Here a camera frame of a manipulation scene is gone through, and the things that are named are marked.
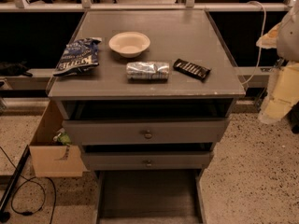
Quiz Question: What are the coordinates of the blue kettle chips bag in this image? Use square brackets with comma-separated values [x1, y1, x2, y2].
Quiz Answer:
[53, 37, 102, 77]

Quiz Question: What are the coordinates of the black floor cable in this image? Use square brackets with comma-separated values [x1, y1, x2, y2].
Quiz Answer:
[0, 146, 57, 224]

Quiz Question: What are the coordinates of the black object on ledge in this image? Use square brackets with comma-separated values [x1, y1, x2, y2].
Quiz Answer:
[0, 62, 33, 77]

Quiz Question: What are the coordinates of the grey drawer cabinet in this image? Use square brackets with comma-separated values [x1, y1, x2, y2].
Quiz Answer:
[46, 8, 247, 224]

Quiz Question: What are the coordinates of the silver redbull can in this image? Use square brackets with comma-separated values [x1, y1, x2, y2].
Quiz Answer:
[126, 62, 170, 80]

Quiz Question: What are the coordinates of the grey middle drawer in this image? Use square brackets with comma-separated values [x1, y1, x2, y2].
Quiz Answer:
[81, 152, 214, 171]

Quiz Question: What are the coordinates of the black floor bar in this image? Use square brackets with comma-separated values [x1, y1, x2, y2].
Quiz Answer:
[0, 146, 30, 224]

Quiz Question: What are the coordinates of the green plastic bottle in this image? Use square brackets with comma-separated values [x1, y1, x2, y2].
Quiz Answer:
[53, 128, 72, 146]

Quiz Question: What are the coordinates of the white hanging cable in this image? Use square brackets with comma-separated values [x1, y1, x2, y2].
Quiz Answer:
[240, 0, 268, 86]

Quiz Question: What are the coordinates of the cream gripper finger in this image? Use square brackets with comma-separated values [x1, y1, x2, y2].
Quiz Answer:
[256, 23, 280, 49]
[258, 62, 299, 124]

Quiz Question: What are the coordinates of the grey top drawer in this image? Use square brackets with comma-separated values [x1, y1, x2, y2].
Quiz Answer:
[63, 119, 229, 146]

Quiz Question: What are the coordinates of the grey open bottom drawer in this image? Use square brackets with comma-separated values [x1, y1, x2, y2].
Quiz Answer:
[94, 170, 206, 224]

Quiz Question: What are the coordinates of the white paper bowl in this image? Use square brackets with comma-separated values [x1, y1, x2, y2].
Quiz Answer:
[108, 32, 150, 58]

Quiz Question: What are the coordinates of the dark chocolate bar wrapper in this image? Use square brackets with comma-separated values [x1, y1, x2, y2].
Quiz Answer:
[173, 59, 210, 81]

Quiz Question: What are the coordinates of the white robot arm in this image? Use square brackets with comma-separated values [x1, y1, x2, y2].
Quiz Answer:
[256, 6, 299, 124]

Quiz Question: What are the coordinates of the cardboard box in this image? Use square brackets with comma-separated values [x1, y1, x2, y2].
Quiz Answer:
[29, 102, 85, 177]

